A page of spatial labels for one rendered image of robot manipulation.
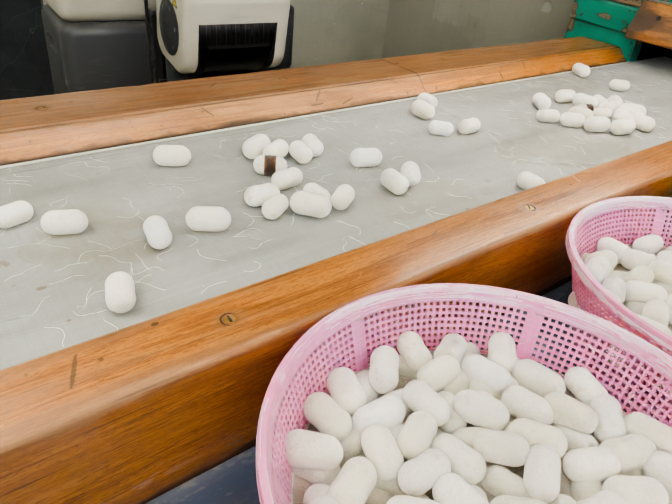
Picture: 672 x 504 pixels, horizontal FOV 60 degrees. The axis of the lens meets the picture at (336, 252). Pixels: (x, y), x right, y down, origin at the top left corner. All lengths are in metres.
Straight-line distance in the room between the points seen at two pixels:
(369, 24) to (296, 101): 2.47
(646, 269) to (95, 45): 1.19
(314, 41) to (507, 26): 0.94
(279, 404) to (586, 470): 0.17
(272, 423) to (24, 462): 0.12
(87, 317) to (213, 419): 0.11
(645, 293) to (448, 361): 0.20
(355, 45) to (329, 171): 2.60
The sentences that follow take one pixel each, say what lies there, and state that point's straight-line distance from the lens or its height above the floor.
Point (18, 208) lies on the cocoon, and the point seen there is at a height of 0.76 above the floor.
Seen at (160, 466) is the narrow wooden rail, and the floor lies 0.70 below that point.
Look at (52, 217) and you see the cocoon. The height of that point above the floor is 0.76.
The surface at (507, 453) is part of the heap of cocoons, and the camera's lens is 0.35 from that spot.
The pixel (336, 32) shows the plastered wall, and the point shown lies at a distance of 3.10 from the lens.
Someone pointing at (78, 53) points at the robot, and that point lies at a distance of 1.43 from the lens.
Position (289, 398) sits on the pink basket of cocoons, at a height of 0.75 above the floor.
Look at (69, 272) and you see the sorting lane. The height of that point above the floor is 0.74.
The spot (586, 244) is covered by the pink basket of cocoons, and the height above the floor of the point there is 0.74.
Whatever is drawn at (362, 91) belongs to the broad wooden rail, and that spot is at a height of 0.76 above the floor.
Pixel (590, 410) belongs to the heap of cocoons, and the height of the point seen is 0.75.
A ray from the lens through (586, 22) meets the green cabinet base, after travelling 1.43.
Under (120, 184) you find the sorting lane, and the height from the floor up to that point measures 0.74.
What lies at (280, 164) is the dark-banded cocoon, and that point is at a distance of 0.58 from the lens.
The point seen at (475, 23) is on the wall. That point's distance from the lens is 2.80.
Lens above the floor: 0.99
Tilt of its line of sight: 33 degrees down
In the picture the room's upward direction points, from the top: 7 degrees clockwise
